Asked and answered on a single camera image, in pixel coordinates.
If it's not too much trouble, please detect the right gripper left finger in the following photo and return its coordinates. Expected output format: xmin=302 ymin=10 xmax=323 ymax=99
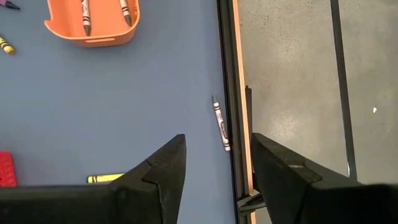
xmin=0 ymin=134 xmax=187 ymax=224

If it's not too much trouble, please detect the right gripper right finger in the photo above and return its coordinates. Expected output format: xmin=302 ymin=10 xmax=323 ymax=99
xmin=251 ymin=133 xmax=398 ymax=224

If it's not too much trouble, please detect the yellow crayon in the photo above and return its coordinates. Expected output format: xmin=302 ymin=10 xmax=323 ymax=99
xmin=86 ymin=172 xmax=126 ymax=184
xmin=0 ymin=36 xmax=16 ymax=55

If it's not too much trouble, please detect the white crayon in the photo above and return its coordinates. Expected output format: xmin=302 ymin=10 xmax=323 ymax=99
xmin=211 ymin=95 xmax=231 ymax=152
xmin=80 ymin=0 xmax=92 ymax=37
xmin=119 ymin=0 xmax=133 ymax=27

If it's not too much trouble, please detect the purple crayon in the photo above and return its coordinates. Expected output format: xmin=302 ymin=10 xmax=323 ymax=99
xmin=0 ymin=1 xmax=21 ymax=11

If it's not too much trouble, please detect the wooden edge strip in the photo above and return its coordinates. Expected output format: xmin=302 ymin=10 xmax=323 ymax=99
xmin=231 ymin=0 xmax=257 ymax=224

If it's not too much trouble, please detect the red plastic basket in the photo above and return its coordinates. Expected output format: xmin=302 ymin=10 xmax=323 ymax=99
xmin=0 ymin=151 xmax=18 ymax=188

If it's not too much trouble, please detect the orange plastic bin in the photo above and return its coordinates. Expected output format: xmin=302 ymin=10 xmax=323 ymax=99
xmin=44 ymin=0 xmax=141 ymax=49

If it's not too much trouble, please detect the black frame clamp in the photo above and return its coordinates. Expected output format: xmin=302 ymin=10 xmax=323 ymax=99
xmin=236 ymin=192 xmax=267 ymax=217

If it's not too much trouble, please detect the black frame bracket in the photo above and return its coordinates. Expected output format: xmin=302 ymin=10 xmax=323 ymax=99
xmin=244 ymin=85 xmax=253 ymax=136

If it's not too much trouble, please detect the black table frame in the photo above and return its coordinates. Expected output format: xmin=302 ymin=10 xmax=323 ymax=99
xmin=216 ymin=0 xmax=249 ymax=224

